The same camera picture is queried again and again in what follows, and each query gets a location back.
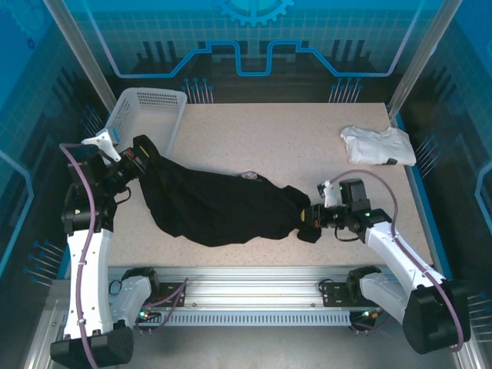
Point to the black floral print t-shirt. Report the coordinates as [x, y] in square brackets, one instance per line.
[215, 207]

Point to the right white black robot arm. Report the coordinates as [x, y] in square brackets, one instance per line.
[392, 250]

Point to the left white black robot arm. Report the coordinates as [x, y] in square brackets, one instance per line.
[86, 276]

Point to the white folded t-shirt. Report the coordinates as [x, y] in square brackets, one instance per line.
[373, 148]

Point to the white perforated plastic basket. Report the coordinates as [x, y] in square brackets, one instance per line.
[153, 100]

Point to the right small LED connector board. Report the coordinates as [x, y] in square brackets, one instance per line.
[369, 314]

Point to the small led connector board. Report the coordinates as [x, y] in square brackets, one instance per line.
[146, 313]
[369, 314]

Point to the left small LED connector board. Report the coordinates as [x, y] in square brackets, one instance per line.
[146, 313]

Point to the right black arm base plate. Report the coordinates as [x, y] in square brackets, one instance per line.
[334, 294]

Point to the aluminium mounting rail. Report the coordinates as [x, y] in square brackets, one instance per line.
[250, 284]

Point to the left aluminium frame post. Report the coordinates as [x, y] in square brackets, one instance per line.
[80, 50]

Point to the aluminium frame post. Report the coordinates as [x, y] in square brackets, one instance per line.
[423, 50]
[80, 50]

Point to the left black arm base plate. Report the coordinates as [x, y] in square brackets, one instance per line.
[173, 288]

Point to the right aluminium frame post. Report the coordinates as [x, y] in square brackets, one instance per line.
[423, 50]

